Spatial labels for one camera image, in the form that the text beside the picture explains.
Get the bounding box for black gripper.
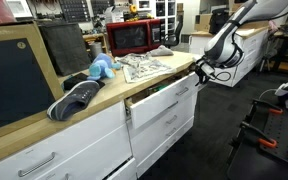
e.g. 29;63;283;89
195;57;219;86

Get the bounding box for white drawer labelled clamps clips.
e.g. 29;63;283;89
124;70;201;130

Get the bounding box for white drawer cabinet wooden top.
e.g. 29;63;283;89
188;26;271;88
0;49;205;180

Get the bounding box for green tool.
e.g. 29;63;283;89
147;83;170;96

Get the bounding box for grey crumpled cloth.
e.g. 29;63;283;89
149;44;175;58

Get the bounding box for black office chair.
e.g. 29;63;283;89
162;18;184;49

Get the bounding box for cardboard box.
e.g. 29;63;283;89
194;13;213;33

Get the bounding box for black backpack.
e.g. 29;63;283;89
209;8;231;35

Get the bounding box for patterned white cloth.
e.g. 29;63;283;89
114;52;178;84

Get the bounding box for white glass door cabinet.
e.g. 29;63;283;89
135;0;178;21

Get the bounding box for black clamp orange tip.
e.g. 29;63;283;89
247;98;285;116
238;121;279;150

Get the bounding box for red black microwave oven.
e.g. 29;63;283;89
105;18;163;58

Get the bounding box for yellow black power tool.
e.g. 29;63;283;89
128;3;155;21

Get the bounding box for black perforated robot stand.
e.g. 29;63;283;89
226;98;288;180

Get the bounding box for blue plush toy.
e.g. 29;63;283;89
86;52;122;82

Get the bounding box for white box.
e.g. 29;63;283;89
103;5;126;24

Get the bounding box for metal cup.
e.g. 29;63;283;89
89;41;104;62

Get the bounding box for black pouch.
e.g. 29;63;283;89
63;72;106;92

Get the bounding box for dark grey sneaker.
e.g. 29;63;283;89
46;79;101;122

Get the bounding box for black organizer bins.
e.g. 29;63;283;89
58;0;92;24

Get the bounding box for white framed board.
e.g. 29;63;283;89
5;0;33;19

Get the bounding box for tan framed black board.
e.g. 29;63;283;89
0;22;65;145

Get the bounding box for white drawer with steel handle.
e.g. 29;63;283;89
135;124;197;178
0;100;129;180
33;123;134;180
132;113;198;166
130;99;198;153
130;89;199;138

